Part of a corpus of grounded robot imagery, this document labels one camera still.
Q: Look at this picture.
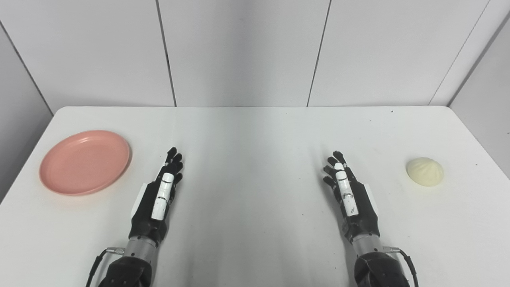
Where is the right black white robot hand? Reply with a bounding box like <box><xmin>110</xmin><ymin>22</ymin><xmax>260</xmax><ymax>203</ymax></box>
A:
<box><xmin>322</xmin><ymin>151</ymin><xmax>381</xmax><ymax>244</ymax></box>

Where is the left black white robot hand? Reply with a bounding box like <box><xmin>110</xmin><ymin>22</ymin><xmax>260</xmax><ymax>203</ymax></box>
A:
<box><xmin>129</xmin><ymin>147</ymin><xmax>184</xmax><ymax>244</ymax></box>

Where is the cream steamed bun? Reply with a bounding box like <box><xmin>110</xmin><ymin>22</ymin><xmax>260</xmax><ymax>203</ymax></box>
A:
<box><xmin>406</xmin><ymin>157</ymin><xmax>445</xmax><ymax>187</ymax></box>

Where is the pink round plate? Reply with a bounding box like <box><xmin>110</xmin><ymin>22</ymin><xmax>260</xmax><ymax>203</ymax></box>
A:
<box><xmin>39</xmin><ymin>130</ymin><xmax>131</xmax><ymax>196</ymax></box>

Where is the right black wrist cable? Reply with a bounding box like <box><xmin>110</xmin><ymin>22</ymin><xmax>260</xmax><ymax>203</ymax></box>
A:
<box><xmin>383</xmin><ymin>246</ymin><xmax>419</xmax><ymax>287</ymax></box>

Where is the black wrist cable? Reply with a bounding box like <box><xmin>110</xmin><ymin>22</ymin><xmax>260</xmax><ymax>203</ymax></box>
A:
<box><xmin>85</xmin><ymin>247</ymin><xmax>125</xmax><ymax>287</ymax></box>
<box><xmin>383</xmin><ymin>246</ymin><xmax>419</xmax><ymax>287</ymax></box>

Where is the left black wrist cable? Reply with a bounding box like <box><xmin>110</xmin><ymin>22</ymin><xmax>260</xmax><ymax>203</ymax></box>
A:
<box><xmin>85</xmin><ymin>247</ymin><xmax>125</xmax><ymax>287</ymax></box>

